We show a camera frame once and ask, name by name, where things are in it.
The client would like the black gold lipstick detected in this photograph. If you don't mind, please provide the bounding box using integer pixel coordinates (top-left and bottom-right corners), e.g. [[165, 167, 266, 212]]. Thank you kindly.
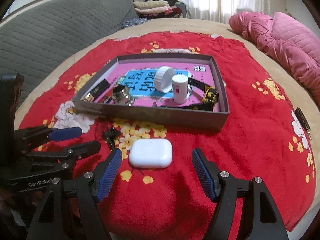
[[81, 79, 110, 102]]

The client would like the white earbuds case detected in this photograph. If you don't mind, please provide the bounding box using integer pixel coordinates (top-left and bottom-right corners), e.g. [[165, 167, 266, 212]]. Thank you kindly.
[[129, 138, 173, 168]]

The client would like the white round jar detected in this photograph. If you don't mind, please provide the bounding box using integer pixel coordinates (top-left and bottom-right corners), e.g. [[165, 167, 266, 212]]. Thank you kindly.
[[153, 66, 175, 93]]

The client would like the black yellow wristwatch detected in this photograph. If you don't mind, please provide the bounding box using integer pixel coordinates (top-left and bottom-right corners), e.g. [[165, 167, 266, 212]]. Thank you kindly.
[[153, 77, 219, 112]]

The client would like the small white pill bottle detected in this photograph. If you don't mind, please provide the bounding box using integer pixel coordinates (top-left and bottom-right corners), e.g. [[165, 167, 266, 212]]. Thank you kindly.
[[172, 74, 189, 105]]

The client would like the small black clip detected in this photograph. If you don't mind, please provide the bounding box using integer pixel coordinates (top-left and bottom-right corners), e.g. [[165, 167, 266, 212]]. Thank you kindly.
[[101, 127, 120, 150]]

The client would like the grey quilted headboard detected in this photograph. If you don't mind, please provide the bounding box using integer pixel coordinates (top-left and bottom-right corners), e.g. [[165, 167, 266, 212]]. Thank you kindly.
[[1, 0, 138, 103]]

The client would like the beige bed sheet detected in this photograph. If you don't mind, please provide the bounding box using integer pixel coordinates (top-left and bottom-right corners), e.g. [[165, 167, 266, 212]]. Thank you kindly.
[[15, 19, 319, 188]]

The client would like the pink exercise book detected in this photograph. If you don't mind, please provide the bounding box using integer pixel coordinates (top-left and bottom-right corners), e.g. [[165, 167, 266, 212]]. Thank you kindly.
[[95, 62, 219, 111]]

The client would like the grey cardboard box tray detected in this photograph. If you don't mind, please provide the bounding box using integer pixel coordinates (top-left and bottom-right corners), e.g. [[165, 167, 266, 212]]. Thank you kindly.
[[72, 53, 229, 131]]

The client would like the blue patterned cloth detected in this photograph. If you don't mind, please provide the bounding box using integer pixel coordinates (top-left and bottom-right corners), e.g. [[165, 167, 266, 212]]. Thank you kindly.
[[121, 18, 148, 29]]

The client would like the pink quilted duvet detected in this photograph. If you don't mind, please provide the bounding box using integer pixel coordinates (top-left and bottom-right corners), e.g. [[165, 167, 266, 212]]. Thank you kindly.
[[229, 11, 319, 104]]

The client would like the folded clothes pile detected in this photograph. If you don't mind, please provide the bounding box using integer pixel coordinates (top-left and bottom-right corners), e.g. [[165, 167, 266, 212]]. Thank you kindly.
[[133, 0, 187, 20]]

